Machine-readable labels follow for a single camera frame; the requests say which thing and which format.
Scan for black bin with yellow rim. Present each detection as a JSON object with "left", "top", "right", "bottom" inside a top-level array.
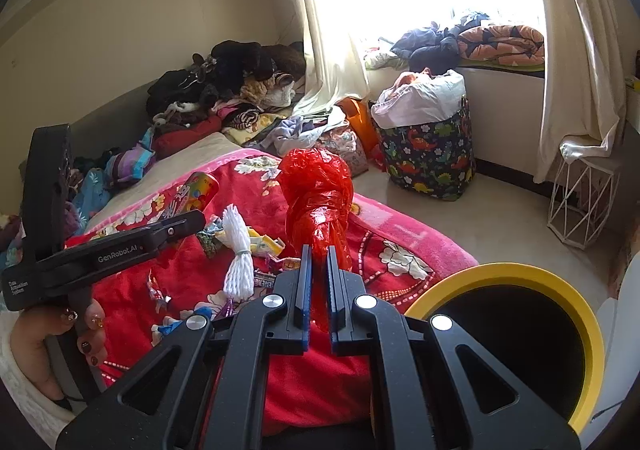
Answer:
[{"left": 404, "top": 262, "right": 606, "bottom": 436}]

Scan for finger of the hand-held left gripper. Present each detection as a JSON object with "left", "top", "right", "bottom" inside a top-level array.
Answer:
[{"left": 145, "top": 210, "right": 207, "bottom": 251}]

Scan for dark blue jacket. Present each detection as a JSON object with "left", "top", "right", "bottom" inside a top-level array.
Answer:
[{"left": 390, "top": 12, "right": 494, "bottom": 74}]

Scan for person's left forearm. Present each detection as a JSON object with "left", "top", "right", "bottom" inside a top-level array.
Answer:
[{"left": 0, "top": 325, "right": 76, "bottom": 431}]

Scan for green candy wrapper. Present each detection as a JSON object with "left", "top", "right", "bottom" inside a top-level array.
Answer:
[{"left": 196, "top": 214, "right": 224, "bottom": 259}]

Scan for cream window curtain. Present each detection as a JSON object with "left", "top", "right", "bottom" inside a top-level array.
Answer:
[
  {"left": 289, "top": 0, "right": 372, "bottom": 117},
  {"left": 521, "top": 0, "right": 632, "bottom": 184}
]

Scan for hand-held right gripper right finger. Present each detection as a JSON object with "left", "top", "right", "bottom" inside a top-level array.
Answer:
[{"left": 326, "top": 246, "right": 583, "bottom": 450}]

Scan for white wire stool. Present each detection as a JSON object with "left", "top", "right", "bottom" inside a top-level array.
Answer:
[{"left": 546, "top": 136, "right": 622, "bottom": 249}]

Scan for orange bag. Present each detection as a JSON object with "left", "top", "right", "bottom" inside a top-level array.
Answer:
[{"left": 339, "top": 97, "right": 382, "bottom": 159}]

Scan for light blue printed cloth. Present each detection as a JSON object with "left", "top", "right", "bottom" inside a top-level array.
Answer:
[{"left": 71, "top": 168, "right": 113, "bottom": 221}]

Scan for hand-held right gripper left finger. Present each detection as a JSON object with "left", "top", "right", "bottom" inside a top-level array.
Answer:
[{"left": 56, "top": 245, "right": 313, "bottom": 450}]

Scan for person's left hand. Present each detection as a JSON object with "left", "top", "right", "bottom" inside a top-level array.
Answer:
[{"left": 10, "top": 302, "right": 109, "bottom": 401}]

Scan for pile of dark clothes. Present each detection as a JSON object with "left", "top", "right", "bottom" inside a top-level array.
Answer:
[{"left": 146, "top": 40, "right": 307, "bottom": 131}]

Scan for white plastic bag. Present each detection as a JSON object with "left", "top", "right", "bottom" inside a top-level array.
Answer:
[{"left": 370, "top": 68, "right": 467, "bottom": 129}]

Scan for purple striped cloth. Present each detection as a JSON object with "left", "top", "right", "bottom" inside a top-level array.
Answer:
[{"left": 104, "top": 130, "right": 157, "bottom": 181}]

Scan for colourful drink can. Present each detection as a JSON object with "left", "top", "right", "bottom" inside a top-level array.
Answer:
[{"left": 160, "top": 171, "right": 217, "bottom": 225}]

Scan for yellow snack wrapper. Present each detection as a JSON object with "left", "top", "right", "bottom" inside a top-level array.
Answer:
[{"left": 247, "top": 227, "right": 286, "bottom": 257}]

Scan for dinosaur print fabric basket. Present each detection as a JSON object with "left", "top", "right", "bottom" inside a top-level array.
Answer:
[{"left": 372, "top": 97, "right": 477, "bottom": 201}]

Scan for red plastic bag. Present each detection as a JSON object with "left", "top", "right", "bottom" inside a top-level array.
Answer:
[{"left": 276, "top": 147, "right": 356, "bottom": 333}]

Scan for pale crumpled clothes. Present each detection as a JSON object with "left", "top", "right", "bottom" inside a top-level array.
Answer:
[{"left": 259, "top": 104, "right": 347, "bottom": 157}]

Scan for blue wrapper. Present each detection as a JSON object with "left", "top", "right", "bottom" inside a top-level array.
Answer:
[{"left": 151, "top": 307, "right": 212, "bottom": 337}]

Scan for red floral blanket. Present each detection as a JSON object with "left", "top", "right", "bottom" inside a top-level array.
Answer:
[{"left": 65, "top": 150, "right": 481, "bottom": 438}]

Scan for pink floral bag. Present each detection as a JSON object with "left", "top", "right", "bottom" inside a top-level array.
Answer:
[{"left": 311, "top": 124, "right": 372, "bottom": 179}]

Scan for dark red cloth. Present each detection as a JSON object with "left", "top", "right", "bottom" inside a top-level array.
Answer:
[{"left": 151, "top": 116, "right": 224, "bottom": 159}]

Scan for black cable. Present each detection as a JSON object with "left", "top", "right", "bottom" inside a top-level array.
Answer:
[{"left": 591, "top": 397, "right": 618, "bottom": 423}]

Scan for orange patterned quilt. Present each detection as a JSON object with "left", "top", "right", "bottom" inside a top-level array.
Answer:
[{"left": 456, "top": 24, "right": 546, "bottom": 68}]

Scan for red and white candy wrapper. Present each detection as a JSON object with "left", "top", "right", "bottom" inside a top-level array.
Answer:
[{"left": 146, "top": 274, "right": 172, "bottom": 314}]

